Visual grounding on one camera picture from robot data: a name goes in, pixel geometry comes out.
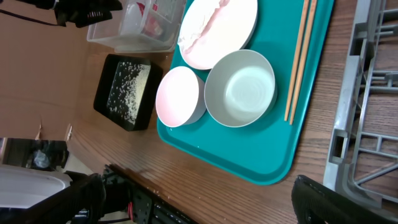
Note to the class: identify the grey dishwasher rack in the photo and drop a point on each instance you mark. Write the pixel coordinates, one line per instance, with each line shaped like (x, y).
(362, 159)

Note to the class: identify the black tray with rice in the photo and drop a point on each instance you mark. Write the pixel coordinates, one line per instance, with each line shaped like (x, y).
(127, 90)

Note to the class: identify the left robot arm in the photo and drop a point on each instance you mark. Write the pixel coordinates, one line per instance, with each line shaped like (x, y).
(80, 12)

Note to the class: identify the clear plastic waste bin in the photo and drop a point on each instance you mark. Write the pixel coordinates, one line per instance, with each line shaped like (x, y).
(125, 31)

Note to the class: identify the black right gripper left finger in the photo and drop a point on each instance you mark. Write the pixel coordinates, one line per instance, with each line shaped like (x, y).
(88, 193)

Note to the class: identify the pink round plate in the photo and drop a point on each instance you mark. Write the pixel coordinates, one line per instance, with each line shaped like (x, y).
(211, 30)

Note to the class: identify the teal plastic tray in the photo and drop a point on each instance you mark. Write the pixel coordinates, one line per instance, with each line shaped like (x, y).
(262, 153)

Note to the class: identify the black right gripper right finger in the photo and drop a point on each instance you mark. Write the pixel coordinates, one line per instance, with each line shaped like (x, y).
(314, 203)

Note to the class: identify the red snack wrapper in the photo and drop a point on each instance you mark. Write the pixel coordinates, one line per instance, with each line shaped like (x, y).
(152, 27)

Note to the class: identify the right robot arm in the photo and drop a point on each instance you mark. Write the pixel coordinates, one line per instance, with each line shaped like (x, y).
(22, 188)

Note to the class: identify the wooden chopstick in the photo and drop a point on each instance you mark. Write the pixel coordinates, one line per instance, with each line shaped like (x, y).
(298, 46)
(303, 58)

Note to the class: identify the grey round bowl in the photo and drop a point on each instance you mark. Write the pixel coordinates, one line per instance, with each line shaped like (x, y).
(240, 89)

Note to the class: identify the pink small bowl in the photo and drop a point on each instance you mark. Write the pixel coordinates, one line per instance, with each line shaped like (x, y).
(180, 98)

